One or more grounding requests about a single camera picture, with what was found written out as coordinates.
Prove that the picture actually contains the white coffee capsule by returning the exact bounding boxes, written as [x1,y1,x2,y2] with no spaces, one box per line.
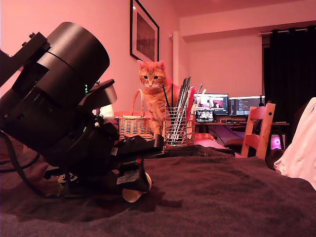
[122,172,153,203]

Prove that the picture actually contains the floral tissue box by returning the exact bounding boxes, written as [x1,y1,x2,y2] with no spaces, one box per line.
[102,117,120,134]

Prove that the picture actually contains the white tissue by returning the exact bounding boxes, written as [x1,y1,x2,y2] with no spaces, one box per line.
[99,103,114,117]

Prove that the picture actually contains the dark table cloth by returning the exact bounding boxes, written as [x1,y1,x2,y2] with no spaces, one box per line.
[0,144,316,237]

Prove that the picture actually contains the wooden desk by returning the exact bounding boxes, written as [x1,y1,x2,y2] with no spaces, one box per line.
[195,121,290,135]

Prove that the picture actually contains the small laptop screen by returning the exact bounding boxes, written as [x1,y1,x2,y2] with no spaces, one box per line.
[195,110,215,123]

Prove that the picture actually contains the red paper packet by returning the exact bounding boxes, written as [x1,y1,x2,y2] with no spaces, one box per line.
[186,85,196,117]

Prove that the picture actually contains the bundle of dark sticks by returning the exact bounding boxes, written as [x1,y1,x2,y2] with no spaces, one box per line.
[167,76,192,145]

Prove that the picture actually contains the orange tabby cat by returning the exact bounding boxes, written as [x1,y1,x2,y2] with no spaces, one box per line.
[137,59,182,139]

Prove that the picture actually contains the cream wooden stick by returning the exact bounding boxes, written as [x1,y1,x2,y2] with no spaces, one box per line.
[194,88,207,110]

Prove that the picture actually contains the computer monitor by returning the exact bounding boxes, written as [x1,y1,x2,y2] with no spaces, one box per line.
[228,95,265,117]
[193,93,229,116]

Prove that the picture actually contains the keyboard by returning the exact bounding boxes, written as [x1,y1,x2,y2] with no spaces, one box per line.
[216,118,248,123]

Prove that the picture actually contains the wooden chair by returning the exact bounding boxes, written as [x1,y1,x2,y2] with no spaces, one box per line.
[240,103,276,160]

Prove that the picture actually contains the computer case with lit fan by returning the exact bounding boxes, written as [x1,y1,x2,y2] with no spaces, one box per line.
[270,133,286,151]

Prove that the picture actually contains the pale pink cloth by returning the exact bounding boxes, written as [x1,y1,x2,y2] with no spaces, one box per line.
[273,97,316,191]

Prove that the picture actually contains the black curtain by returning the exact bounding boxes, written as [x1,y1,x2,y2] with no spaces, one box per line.
[263,26,316,149]

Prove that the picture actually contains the white curtain rod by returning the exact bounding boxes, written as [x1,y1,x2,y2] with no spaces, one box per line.
[258,26,316,36]

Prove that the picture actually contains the wicker basket with handle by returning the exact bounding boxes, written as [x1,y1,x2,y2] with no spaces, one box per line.
[118,88,152,139]

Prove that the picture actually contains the pale grey camera box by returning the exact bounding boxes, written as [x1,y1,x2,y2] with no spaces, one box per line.
[82,79,118,109]

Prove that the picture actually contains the black cable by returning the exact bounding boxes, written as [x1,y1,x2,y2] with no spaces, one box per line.
[0,132,50,198]
[0,153,41,173]

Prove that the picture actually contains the white wall pipe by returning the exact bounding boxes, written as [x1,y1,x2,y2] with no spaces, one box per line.
[169,31,180,86]

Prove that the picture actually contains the black framed wall picture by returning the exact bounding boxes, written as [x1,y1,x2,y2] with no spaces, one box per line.
[129,0,160,62]

